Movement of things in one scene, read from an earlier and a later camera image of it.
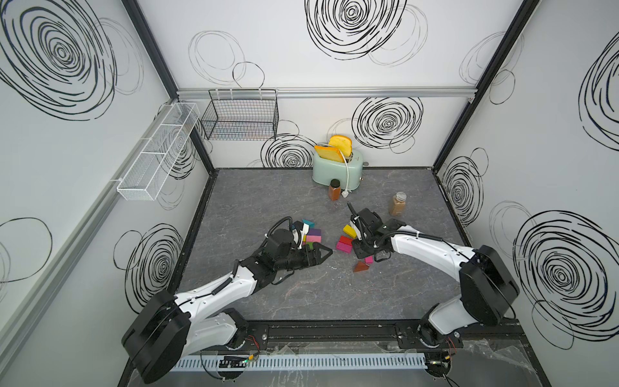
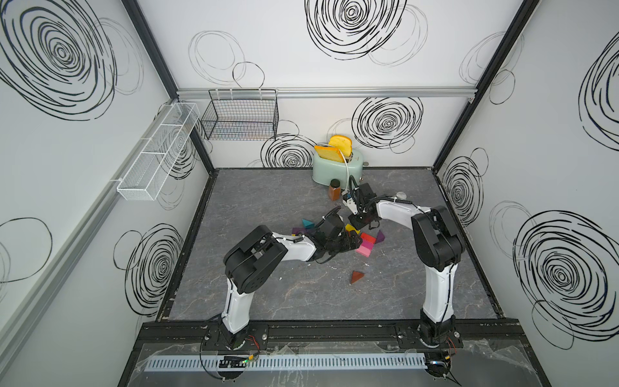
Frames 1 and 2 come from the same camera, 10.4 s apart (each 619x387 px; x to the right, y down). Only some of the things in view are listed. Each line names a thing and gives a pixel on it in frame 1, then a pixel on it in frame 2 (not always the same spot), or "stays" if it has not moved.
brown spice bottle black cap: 334,189 stays
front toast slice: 329,153 stays
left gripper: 313,259 -> 346,245
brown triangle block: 361,267 -> 355,276
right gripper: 359,251 -> 355,222
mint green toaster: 324,170 stays
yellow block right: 350,230 stays
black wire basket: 247,114 stays
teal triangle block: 311,224 stays
